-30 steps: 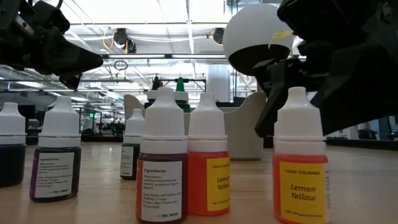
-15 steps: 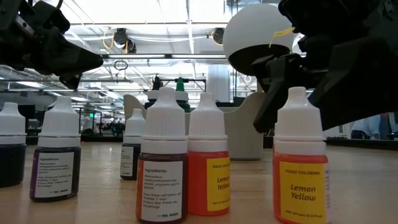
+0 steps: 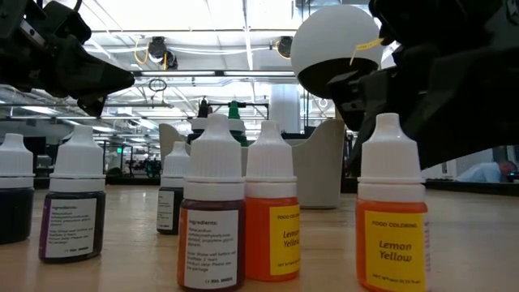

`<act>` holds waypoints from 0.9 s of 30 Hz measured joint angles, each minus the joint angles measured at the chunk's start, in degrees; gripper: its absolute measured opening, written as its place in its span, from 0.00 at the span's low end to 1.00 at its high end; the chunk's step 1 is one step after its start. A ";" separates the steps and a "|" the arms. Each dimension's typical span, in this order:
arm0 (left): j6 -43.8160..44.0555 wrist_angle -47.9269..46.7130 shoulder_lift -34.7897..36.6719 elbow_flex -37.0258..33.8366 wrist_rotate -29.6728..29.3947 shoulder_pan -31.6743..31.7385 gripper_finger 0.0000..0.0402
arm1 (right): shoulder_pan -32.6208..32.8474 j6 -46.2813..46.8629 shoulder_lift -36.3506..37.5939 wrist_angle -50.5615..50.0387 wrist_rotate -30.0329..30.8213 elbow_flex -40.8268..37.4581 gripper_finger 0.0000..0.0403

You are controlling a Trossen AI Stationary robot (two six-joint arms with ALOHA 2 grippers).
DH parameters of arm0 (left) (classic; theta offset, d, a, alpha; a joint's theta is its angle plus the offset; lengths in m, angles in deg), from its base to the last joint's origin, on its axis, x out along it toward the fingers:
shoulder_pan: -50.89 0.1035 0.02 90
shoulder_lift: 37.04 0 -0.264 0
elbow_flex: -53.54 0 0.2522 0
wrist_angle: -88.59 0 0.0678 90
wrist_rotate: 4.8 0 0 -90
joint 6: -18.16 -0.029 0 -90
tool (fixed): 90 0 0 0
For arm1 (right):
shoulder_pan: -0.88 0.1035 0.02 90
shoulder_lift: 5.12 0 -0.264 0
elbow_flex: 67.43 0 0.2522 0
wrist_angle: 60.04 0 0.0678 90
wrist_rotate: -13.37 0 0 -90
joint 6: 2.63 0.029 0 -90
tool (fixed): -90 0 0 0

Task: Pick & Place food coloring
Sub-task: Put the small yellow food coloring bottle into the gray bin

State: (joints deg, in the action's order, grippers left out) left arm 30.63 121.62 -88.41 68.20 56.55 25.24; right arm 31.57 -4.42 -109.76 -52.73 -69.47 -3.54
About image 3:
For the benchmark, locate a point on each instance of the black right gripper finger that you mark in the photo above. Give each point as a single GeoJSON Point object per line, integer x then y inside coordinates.
{"type": "Point", "coordinates": [365, 97]}

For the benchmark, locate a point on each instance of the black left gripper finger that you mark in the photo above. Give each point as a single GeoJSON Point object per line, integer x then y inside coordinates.
{"type": "Point", "coordinates": [93, 105]}
{"type": "Point", "coordinates": [97, 79]}

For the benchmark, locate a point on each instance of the white plastic storage bin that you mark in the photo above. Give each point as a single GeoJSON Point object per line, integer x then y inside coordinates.
{"type": "Point", "coordinates": [316, 174]}

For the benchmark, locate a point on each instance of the small purple dropper bottle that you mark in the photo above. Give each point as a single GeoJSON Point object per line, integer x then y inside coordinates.
{"type": "Point", "coordinates": [73, 227]}

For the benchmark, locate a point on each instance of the small black dropper bottle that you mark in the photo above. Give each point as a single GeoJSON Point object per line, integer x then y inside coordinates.
{"type": "Point", "coordinates": [167, 211]}

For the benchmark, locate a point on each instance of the small dark blue dropper bottle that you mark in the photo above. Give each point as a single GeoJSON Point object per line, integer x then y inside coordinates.
{"type": "Point", "coordinates": [16, 211]}

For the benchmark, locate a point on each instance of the large green squeeze bottle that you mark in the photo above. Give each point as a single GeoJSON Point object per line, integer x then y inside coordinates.
{"type": "Point", "coordinates": [234, 110]}

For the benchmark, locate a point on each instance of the small lemon yellow dropper bottle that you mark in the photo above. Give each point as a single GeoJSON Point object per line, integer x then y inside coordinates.
{"type": "Point", "coordinates": [261, 243]}
{"type": "Point", "coordinates": [393, 251]}

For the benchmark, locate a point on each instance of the small red dropper bottle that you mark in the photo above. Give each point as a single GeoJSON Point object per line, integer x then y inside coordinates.
{"type": "Point", "coordinates": [211, 247]}

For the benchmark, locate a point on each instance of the black monitor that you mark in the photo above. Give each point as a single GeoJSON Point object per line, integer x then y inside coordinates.
{"type": "Point", "coordinates": [40, 145]}

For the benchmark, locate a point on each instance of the white globe table lamp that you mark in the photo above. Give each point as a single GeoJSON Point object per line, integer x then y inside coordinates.
{"type": "Point", "coordinates": [324, 36]}

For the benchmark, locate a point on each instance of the white building column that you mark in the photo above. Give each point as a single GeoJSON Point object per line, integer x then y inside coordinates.
{"type": "Point", "coordinates": [286, 105]}

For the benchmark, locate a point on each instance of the person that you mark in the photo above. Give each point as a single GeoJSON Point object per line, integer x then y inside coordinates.
{"type": "Point", "coordinates": [482, 172]}

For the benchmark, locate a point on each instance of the black overhead rig bar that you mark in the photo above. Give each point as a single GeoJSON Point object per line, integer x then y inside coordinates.
{"type": "Point", "coordinates": [255, 104]}

